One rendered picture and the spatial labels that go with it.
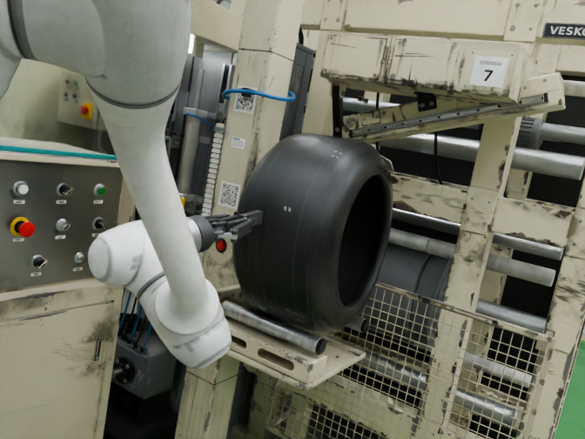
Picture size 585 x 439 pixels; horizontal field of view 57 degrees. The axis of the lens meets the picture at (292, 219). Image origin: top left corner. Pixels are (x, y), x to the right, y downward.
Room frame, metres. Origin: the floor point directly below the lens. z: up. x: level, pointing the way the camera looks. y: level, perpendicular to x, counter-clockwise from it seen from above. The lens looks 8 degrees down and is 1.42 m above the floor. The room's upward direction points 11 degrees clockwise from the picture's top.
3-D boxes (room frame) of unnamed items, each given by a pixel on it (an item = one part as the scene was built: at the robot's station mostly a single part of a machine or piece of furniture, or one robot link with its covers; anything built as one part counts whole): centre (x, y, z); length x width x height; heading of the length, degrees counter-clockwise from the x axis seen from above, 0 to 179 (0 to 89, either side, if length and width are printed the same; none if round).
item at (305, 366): (1.46, 0.01, 0.84); 0.36 x 0.09 x 0.06; 59
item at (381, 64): (1.76, -0.32, 1.71); 0.61 x 0.25 x 0.15; 59
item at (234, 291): (1.67, 0.09, 0.90); 0.40 x 0.03 x 0.10; 149
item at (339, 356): (1.58, -0.06, 0.80); 0.37 x 0.36 x 0.02; 149
